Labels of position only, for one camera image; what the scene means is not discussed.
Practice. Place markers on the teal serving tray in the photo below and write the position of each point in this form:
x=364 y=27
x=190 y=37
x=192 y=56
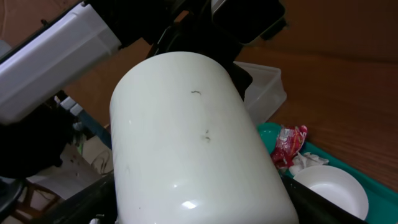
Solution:
x=382 y=200

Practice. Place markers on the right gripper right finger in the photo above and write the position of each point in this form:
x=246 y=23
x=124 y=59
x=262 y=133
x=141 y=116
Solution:
x=313 y=208

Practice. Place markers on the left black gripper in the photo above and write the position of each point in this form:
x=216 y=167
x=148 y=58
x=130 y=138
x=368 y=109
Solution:
x=216 y=29

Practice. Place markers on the white cup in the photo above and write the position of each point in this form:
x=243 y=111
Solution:
x=185 y=149

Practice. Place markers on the clear plastic storage bin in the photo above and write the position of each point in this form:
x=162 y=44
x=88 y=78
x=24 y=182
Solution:
x=265 y=95

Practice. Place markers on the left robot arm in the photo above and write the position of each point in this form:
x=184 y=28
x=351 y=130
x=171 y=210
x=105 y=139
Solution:
x=91 y=31

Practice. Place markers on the white bowl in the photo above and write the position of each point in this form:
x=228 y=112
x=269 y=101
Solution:
x=338 y=187

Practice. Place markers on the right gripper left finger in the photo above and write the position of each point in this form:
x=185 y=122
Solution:
x=96 y=201

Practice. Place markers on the red snack wrapper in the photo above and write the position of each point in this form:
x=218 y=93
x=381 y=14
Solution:
x=289 y=142

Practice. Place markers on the white tissue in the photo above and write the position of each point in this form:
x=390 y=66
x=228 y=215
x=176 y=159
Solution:
x=305 y=160

